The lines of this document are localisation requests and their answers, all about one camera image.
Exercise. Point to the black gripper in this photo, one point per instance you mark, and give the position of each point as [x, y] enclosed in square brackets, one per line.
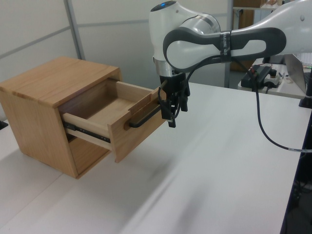
[176, 84]

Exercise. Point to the wooden drawer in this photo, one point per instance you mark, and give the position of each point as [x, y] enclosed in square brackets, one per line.
[131, 143]

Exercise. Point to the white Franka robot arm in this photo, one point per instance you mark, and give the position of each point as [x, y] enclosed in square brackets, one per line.
[195, 23]

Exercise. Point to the black control box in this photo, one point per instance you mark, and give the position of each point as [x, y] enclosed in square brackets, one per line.
[262, 73]

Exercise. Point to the emergency stop button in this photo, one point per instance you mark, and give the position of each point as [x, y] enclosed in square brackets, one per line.
[273, 76]

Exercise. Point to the white background desk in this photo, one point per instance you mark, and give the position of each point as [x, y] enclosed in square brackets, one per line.
[282, 91]

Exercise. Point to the tall wooden cabinet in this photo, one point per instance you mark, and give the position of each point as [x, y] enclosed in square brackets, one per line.
[245, 22]

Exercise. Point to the silver laptop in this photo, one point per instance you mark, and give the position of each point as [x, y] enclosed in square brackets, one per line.
[296, 70]

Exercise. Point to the black object at table edge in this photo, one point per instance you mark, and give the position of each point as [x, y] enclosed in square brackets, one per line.
[3, 124]

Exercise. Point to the grey partition post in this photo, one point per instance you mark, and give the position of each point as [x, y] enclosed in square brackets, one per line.
[75, 29]

